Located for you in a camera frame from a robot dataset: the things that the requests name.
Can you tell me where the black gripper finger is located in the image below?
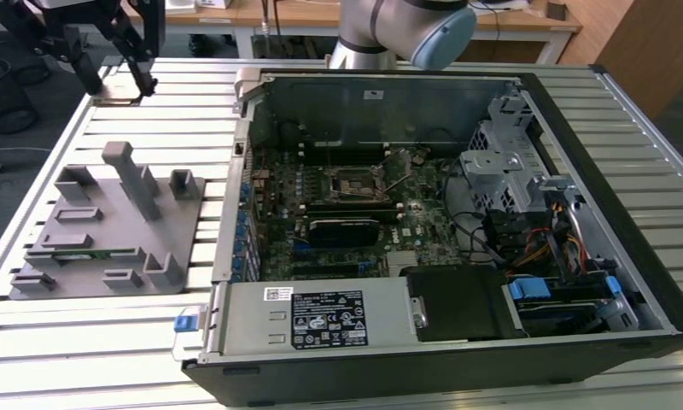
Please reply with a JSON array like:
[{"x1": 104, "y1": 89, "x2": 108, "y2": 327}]
[
  {"x1": 0, "y1": 0, "x2": 105, "y2": 98},
  {"x1": 96, "y1": 0, "x2": 168, "y2": 98}
]

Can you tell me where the CPU socket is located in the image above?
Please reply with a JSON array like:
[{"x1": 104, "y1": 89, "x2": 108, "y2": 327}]
[{"x1": 328, "y1": 164, "x2": 393, "y2": 204}]

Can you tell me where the white cardboard box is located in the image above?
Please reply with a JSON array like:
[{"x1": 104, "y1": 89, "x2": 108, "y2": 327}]
[{"x1": 165, "y1": 0, "x2": 200, "y2": 17}]

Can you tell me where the black round bin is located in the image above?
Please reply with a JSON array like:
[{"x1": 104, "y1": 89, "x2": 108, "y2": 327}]
[{"x1": 0, "y1": 32, "x2": 53, "y2": 134}]

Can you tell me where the grey parts rack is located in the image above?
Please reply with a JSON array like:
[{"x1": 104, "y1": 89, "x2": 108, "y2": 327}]
[{"x1": 8, "y1": 140, "x2": 208, "y2": 301}]

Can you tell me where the black graphics card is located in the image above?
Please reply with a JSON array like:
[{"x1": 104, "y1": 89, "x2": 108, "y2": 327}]
[{"x1": 306, "y1": 218, "x2": 381, "y2": 249}]

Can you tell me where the silver power supply black label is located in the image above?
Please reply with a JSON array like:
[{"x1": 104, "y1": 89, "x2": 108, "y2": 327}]
[{"x1": 200, "y1": 276, "x2": 429, "y2": 356}]

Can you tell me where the silver drive cage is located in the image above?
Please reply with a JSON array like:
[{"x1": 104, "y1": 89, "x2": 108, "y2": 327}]
[{"x1": 460, "y1": 94, "x2": 552, "y2": 214}]

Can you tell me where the green motherboard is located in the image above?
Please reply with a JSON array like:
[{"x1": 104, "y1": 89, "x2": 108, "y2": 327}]
[{"x1": 243, "y1": 143, "x2": 494, "y2": 284}]

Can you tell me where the blue case latch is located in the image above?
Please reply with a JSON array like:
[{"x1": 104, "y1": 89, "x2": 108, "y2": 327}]
[{"x1": 172, "y1": 313, "x2": 200, "y2": 335}]

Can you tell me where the silver chipset heatsink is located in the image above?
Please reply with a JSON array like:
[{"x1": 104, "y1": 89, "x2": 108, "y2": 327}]
[{"x1": 385, "y1": 250, "x2": 421, "y2": 275}]

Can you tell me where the black plastic shroud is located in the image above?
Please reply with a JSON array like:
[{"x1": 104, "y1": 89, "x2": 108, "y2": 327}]
[{"x1": 402, "y1": 263, "x2": 529, "y2": 343}]

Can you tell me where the wooden cabinet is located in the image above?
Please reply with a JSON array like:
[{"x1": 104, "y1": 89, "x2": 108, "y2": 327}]
[{"x1": 557, "y1": 0, "x2": 683, "y2": 123}]

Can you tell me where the silver support bar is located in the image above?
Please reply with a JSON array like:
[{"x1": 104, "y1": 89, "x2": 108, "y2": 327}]
[{"x1": 538, "y1": 175, "x2": 610, "y2": 278}]

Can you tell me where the hard disk in blue carrier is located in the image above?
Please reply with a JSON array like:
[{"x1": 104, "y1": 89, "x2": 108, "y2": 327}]
[{"x1": 505, "y1": 275, "x2": 625, "y2": 338}]

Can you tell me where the black open PC case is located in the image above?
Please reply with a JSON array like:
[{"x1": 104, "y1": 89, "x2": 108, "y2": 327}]
[{"x1": 180, "y1": 66, "x2": 683, "y2": 407}]

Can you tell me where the silver case bracket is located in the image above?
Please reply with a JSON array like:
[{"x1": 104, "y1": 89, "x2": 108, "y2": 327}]
[{"x1": 232, "y1": 67, "x2": 274, "y2": 117}]

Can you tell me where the orange yellow wire bundle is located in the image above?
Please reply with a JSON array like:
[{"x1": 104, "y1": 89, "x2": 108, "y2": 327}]
[{"x1": 501, "y1": 203, "x2": 589, "y2": 277}]

